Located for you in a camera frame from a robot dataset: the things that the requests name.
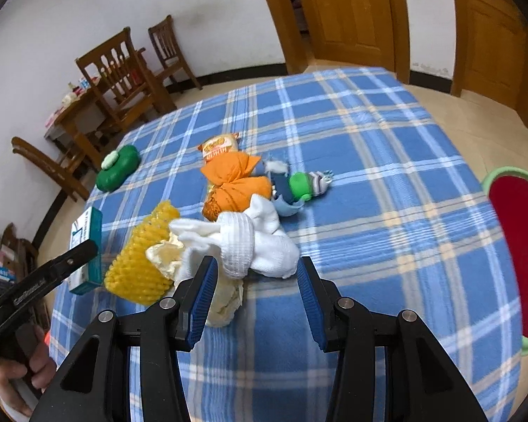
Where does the small cream paper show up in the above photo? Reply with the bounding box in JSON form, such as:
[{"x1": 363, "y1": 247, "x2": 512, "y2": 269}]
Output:
[{"x1": 146, "y1": 231, "x2": 244, "y2": 328}]

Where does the white sock bundle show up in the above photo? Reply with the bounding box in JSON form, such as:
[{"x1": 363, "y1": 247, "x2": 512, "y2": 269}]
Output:
[{"x1": 170, "y1": 194, "x2": 299, "y2": 279}]

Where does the white teal medicine box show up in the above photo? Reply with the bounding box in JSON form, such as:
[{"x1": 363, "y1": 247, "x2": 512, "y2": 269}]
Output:
[{"x1": 67, "y1": 207, "x2": 103, "y2": 295}]

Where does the person's left hand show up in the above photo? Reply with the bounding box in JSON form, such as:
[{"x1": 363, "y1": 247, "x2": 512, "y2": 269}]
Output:
[{"x1": 0, "y1": 325, "x2": 57, "y2": 421}]

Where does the orange cloth bundle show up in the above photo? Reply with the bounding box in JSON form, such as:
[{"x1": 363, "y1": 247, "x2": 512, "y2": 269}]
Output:
[{"x1": 200, "y1": 152, "x2": 272, "y2": 222}]

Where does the blue plaid tablecloth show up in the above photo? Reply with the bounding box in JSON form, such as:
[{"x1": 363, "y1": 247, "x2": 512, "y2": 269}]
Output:
[{"x1": 47, "y1": 66, "x2": 524, "y2": 422}]

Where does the blue fabric scrap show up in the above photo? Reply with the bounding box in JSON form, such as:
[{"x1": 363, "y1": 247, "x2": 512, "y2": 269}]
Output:
[{"x1": 263, "y1": 159, "x2": 304, "y2": 217}]

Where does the wooden chair at left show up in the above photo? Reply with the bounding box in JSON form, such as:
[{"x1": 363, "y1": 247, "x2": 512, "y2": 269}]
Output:
[{"x1": 11, "y1": 136, "x2": 89, "y2": 201}]

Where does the orange snack packet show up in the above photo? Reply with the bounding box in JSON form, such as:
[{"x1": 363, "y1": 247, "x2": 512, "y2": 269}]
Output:
[{"x1": 197, "y1": 133, "x2": 240, "y2": 163}]

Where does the green and striped toy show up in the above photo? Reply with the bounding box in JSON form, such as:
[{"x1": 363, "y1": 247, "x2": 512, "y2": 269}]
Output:
[{"x1": 288, "y1": 171, "x2": 334, "y2": 202}]

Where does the red basin with green rim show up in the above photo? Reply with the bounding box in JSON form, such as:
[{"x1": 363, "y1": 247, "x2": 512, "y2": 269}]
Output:
[{"x1": 482, "y1": 166, "x2": 528, "y2": 355}]

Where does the wooden dining table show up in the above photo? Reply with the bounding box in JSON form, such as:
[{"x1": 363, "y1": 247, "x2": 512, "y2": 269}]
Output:
[{"x1": 44, "y1": 87, "x2": 110, "y2": 170}]

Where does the wooden chair near table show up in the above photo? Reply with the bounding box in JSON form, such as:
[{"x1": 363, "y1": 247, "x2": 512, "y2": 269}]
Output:
[{"x1": 75, "y1": 27, "x2": 176, "y2": 133}]

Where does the closed wooden door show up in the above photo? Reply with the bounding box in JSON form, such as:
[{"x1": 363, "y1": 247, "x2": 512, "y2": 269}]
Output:
[{"x1": 464, "y1": 0, "x2": 527, "y2": 109}]

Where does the open wooden door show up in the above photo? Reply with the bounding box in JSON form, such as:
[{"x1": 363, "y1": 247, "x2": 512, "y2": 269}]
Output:
[{"x1": 301, "y1": 0, "x2": 395, "y2": 71}]

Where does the wooden chair by wall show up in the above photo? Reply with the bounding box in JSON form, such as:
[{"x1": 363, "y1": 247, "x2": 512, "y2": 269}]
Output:
[{"x1": 147, "y1": 15, "x2": 203, "y2": 90}]

